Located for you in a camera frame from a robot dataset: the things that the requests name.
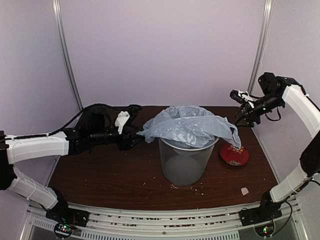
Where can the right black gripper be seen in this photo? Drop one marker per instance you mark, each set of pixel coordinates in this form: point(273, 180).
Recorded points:
point(248, 114)

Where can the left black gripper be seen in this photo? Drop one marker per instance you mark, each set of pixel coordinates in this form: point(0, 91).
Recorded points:
point(125, 142)

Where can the grey mesh trash bin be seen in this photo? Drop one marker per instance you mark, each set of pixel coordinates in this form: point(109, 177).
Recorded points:
point(183, 165)

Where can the light blue plastic trash bag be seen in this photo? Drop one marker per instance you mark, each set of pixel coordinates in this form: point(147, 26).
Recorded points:
point(192, 125)

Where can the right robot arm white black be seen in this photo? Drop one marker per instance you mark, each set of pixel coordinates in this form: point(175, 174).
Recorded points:
point(282, 91)

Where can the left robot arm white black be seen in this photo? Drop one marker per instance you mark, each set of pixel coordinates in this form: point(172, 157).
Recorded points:
point(95, 125)

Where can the red floral overturned bowl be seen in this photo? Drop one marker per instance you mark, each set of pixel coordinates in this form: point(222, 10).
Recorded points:
point(234, 156)

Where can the small pink paper scrap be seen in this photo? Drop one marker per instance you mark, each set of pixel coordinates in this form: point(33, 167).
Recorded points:
point(244, 191)

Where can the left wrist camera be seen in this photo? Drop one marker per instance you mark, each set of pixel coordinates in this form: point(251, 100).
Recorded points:
point(126, 116)

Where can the right aluminium frame post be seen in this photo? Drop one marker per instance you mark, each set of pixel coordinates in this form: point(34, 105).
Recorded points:
point(262, 44)

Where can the aluminium frame post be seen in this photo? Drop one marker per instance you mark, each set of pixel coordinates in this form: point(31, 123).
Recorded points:
point(262, 44)
point(66, 57)

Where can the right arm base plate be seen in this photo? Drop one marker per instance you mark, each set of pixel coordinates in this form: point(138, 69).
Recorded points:
point(254, 216)

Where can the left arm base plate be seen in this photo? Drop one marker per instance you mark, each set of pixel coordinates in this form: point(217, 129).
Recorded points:
point(72, 217)

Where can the left aluminium frame post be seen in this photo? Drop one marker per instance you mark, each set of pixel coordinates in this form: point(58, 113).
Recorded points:
point(66, 57)

